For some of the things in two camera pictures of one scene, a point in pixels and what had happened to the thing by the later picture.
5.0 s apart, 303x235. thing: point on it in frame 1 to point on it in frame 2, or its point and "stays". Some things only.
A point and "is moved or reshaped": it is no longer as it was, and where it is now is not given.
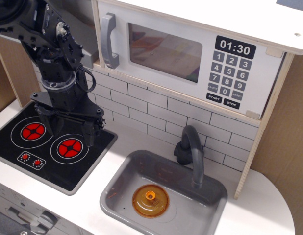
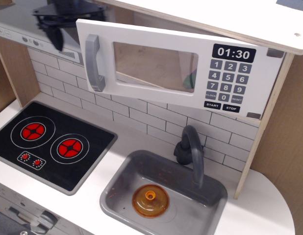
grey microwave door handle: (107, 25) to (97, 82)
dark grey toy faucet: (189, 150) stays
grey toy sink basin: (150, 192) stays
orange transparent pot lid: (150, 201) stays
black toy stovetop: (63, 161) stays
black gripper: (66, 96) to (64, 13)
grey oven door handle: (45, 221) stays
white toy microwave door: (187, 60) is moved or reshaped
